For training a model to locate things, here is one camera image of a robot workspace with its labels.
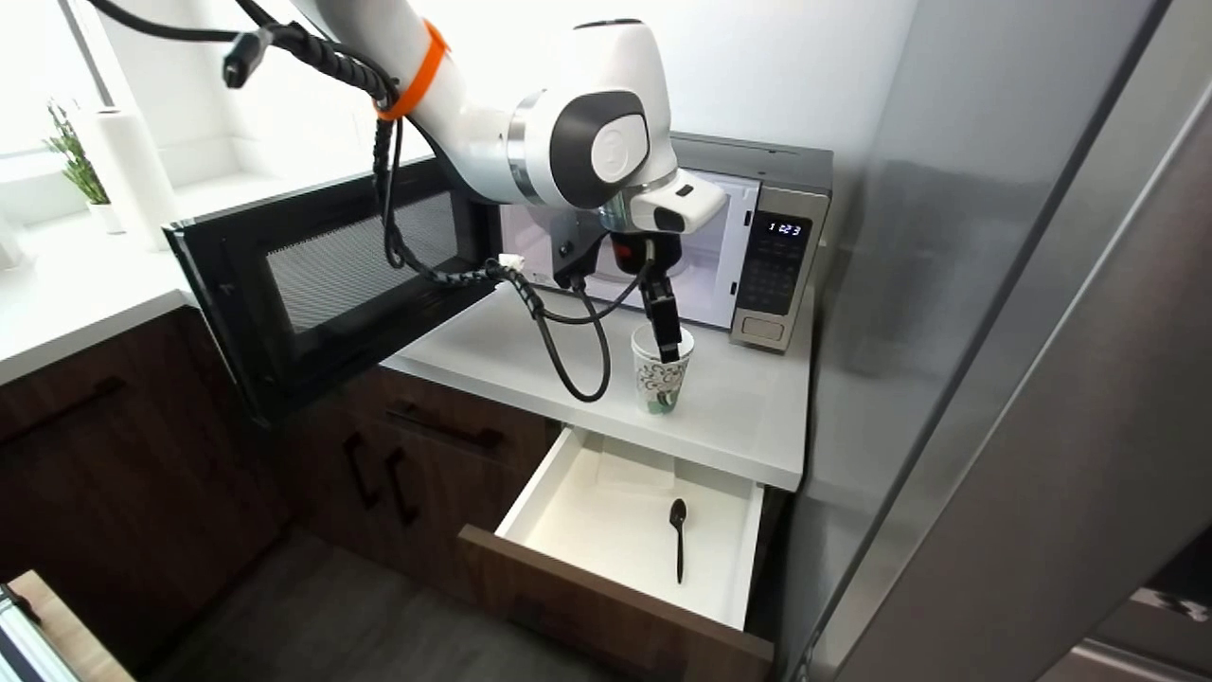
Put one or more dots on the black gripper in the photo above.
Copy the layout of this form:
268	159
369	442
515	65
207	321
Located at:
639	255

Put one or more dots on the patterned white paper cup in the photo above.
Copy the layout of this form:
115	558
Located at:
663	375

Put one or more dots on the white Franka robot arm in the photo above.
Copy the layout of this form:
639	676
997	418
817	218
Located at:
530	139

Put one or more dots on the silver microwave oven body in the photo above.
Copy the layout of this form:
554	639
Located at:
789	189

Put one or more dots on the black microwave door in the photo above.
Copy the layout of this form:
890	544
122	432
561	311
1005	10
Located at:
240	317

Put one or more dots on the black plastic spoon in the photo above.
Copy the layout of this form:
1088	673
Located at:
680	533

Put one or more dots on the open white wooden drawer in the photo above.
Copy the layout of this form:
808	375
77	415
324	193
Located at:
620	533

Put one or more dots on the stainless steel refrigerator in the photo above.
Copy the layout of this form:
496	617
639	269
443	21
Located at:
1010	343

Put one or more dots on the white paper towel roll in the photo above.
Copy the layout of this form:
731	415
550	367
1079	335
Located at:
138	170

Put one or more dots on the dark brown wooden cabinet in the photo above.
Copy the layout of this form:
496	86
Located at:
126	494

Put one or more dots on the small green potted plant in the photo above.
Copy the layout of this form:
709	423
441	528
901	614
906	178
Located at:
77	165

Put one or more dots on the light wooden table board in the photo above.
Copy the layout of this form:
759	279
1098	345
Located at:
77	631

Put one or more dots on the black wrist camera block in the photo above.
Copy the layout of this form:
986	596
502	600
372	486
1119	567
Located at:
577	259

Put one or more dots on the aluminium frame profile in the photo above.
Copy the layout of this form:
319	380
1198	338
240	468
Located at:
25	649

